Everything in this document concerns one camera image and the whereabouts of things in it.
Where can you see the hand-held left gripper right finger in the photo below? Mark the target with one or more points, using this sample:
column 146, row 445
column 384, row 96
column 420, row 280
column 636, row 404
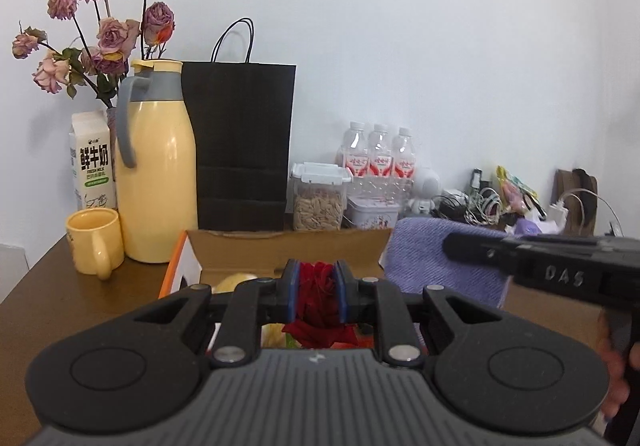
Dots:
column 342, row 293

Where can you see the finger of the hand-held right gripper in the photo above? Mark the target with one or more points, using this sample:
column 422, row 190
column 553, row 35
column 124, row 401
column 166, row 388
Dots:
column 472, row 248

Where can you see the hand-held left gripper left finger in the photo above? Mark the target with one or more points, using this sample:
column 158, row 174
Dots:
column 295, row 293

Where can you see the red fabric rose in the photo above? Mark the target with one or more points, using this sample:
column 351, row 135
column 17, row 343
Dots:
column 317, row 286

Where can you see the purple towel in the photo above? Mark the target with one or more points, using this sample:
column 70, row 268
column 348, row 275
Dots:
column 440, row 271

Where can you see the red cardboard box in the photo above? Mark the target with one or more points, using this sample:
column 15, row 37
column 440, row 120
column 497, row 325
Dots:
column 290, row 251

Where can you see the person's right hand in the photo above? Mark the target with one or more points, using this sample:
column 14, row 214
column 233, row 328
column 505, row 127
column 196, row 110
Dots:
column 614, row 391

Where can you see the purple tissue pack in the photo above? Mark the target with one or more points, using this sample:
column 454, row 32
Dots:
column 525, row 227

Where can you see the black power adapter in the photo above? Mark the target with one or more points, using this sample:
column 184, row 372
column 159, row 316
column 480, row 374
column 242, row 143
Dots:
column 477, row 178

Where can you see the colourful snack packet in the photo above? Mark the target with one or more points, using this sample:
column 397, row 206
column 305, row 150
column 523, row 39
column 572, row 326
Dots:
column 517, row 188

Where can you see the white robot toy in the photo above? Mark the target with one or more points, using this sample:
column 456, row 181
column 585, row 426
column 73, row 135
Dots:
column 427, row 183

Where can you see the white tin box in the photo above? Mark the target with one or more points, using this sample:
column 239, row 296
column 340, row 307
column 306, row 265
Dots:
column 372, row 213

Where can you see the clear seed container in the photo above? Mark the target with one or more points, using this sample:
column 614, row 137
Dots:
column 319, row 203

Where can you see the clear water bottle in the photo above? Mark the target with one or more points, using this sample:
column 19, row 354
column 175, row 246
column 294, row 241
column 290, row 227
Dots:
column 404, row 164
column 354, row 159
column 381, row 161

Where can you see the black paper bag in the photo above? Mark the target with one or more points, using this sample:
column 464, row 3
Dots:
column 240, row 136

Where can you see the yellow thermos jug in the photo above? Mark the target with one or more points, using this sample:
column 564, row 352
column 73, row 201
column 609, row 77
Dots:
column 160, row 166

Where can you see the yellow cup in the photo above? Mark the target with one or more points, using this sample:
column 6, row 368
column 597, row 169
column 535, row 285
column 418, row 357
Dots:
column 90, row 236

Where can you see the white milk carton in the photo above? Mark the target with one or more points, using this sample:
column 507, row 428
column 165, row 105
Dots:
column 95, row 161

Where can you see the dried pink flower bouquet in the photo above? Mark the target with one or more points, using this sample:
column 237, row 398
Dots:
column 112, row 34

